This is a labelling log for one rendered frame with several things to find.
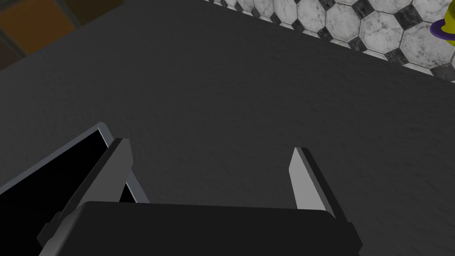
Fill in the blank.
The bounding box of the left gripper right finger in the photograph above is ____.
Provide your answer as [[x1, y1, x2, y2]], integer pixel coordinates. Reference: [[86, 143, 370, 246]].
[[288, 146, 347, 222]]

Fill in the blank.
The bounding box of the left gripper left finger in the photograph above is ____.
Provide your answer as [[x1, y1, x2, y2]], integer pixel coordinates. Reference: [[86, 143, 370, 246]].
[[36, 138, 134, 249]]

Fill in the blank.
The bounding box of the yellow and purple object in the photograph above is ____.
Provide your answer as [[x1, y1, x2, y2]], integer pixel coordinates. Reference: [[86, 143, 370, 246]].
[[430, 8, 455, 47]]

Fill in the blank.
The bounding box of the black tablet with grey frame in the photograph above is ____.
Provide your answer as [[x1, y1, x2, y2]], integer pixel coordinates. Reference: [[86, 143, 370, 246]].
[[0, 122, 150, 256]]

